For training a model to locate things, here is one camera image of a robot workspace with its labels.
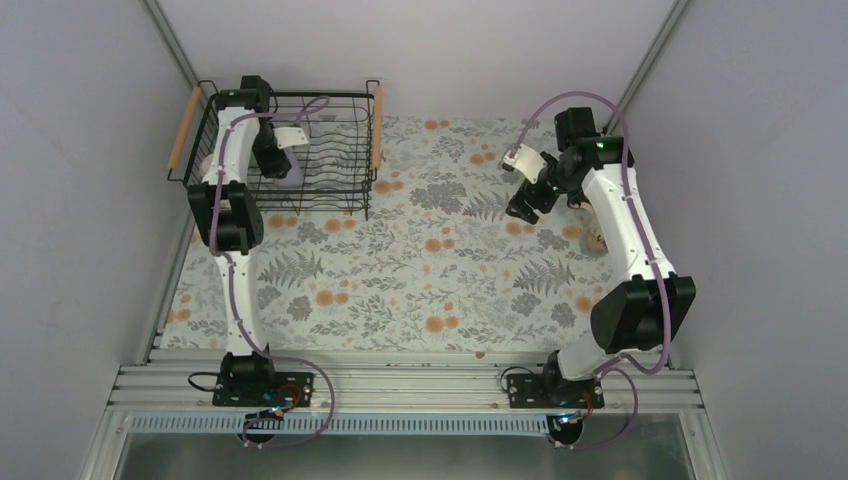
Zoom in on lilac plastic cup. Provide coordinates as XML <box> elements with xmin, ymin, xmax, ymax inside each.
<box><xmin>274</xmin><ymin>147</ymin><xmax>304</xmax><ymax>191</ymax></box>

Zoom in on beige floral mug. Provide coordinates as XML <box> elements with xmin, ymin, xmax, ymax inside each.
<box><xmin>572</xmin><ymin>204</ymin><xmax>608</xmax><ymax>258</ymax></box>

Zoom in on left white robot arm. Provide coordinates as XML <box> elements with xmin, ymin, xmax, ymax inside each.
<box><xmin>187</xmin><ymin>75</ymin><xmax>291</xmax><ymax>405</ymax></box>

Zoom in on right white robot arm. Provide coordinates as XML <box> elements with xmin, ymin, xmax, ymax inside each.
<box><xmin>503</xmin><ymin>107</ymin><xmax>696</xmax><ymax>407</ymax></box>

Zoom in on floral patterned table mat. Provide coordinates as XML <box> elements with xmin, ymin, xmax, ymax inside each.
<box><xmin>160</xmin><ymin>116</ymin><xmax>657</xmax><ymax>354</ymax></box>

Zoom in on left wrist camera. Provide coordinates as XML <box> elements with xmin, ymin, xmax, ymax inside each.
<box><xmin>273</xmin><ymin>126</ymin><xmax>310</xmax><ymax>150</ymax></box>

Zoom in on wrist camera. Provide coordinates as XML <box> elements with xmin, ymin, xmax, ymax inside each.
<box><xmin>501</xmin><ymin>144</ymin><xmax>548</xmax><ymax>184</ymax></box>
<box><xmin>273</xmin><ymin>126</ymin><xmax>310</xmax><ymax>150</ymax></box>

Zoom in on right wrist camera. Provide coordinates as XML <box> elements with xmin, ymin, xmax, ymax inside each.
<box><xmin>501</xmin><ymin>144</ymin><xmax>548</xmax><ymax>184</ymax></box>

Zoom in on black wire dish rack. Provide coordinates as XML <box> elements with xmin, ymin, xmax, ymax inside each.
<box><xmin>166</xmin><ymin>80</ymin><xmax>386</xmax><ymax>222</ymax></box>

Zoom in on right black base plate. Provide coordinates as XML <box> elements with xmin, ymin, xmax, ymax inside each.
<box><xmin>504</xmin><ymin>372</ymin><xmax>605</xmax><ymax>409</ymax></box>

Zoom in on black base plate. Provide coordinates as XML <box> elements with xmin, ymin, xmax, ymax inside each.
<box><xmin>212</xmin><ymin>372</ymin><xmax>315</xmax><ymax>409</ymax></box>
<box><xmin>504</xmin><ymin>372</ymin><xmax>605</xmax><ymax>409</ymax></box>

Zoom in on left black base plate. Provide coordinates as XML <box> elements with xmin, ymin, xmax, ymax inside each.
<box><xmin>212</xmin><ymin>372</ymin><xmax>315</xmax><ymax>409</ymax></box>

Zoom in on aluminium mounting rail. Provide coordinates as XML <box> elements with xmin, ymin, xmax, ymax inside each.
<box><xmin>105</xmin><ymin>349</ymin><xmax>705</xmax><ymax>415</ymax></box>

